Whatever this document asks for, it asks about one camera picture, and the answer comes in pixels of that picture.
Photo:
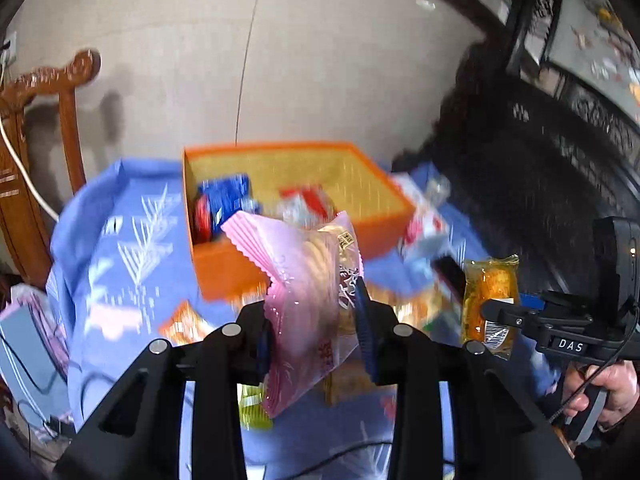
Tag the carved light wooden chair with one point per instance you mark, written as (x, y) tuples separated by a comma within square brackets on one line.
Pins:
[(45, 90)]

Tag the blue snack packet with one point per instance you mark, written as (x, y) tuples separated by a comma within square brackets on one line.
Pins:
[(227, 200)]

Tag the framed bird painting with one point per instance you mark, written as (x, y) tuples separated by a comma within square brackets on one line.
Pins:
[(600, 35)]

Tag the dark carved wooden bench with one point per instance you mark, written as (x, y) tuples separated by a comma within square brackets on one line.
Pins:
[(525, 170)]

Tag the white wall outlet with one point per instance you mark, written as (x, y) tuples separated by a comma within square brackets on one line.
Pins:
[(7, 50)]

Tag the black smartphone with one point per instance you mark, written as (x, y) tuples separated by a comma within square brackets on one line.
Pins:
[(450, 277)]

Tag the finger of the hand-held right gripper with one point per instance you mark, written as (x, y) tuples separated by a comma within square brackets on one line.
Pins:
[(532, 300), (505, 312)]

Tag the pink round cracker packet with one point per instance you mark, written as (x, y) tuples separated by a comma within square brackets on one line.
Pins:
[(305, 300)]

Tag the person's right hand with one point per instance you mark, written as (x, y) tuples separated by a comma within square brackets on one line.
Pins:
[(625, 390)]

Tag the orange cardboard box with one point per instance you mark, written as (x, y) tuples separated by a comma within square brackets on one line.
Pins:
[(220, 270)]

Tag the blue printed bedsheet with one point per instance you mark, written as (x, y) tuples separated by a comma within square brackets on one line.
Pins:
[(125, 260)]

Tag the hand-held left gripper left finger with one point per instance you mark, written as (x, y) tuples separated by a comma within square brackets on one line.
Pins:
[(262, 355)]

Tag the yellow cake packet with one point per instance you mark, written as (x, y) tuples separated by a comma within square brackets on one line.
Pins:
[(492, 280)]

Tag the pile of mixed snack packets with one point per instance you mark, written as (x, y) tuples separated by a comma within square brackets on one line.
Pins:
[(182, 325)]

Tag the floral tissue box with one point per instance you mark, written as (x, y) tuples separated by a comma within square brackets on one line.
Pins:
[(422, 230)]

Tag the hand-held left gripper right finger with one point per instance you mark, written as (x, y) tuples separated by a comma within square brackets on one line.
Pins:
[(365, 340)]

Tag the folded striped blue cloth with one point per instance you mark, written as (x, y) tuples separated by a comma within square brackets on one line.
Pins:
[(27, 345)]

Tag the white drink can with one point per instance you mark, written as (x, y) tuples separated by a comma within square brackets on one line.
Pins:
[(440, 189)]

